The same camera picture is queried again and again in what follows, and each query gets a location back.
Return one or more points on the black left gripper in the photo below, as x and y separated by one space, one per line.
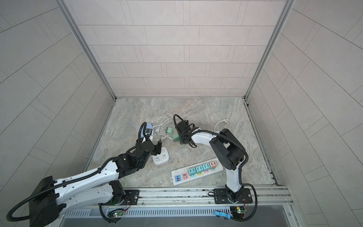
157 149

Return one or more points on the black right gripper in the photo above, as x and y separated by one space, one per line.
181 141

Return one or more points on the white multicolour power strip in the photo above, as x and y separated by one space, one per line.
180 176

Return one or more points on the light teal plug adapter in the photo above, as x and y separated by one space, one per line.
206 167

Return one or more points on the pink plug adapter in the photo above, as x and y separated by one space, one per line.
212 164

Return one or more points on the dark teal plug adapter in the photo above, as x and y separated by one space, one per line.
199 169

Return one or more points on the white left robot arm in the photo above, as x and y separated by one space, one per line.
52 198

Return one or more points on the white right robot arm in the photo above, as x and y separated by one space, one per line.
229 151

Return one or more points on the green plug adapter upper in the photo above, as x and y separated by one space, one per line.
169 130

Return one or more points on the white square power socket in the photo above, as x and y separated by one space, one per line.
161 158

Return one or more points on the blue square power socket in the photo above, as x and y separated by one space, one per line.
141 129

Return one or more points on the blue connector tag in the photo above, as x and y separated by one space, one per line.
222 214

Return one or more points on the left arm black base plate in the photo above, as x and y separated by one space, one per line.
130 197

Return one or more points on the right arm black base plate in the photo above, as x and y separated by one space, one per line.
221 195

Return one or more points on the left circuit board with wires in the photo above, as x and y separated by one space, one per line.
117 213

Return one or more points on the circuit board with wires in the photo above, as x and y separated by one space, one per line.
117 213
238 213

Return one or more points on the right circuit board with wires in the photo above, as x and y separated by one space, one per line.
238 213

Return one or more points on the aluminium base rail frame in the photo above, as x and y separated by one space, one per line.
273 203

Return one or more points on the metal corner wall profile right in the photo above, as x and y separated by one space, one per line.
277 30

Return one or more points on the metal corner wall profile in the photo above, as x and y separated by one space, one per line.
82 42
277 30

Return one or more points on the metal corner wall profile left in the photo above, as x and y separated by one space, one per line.
82 42

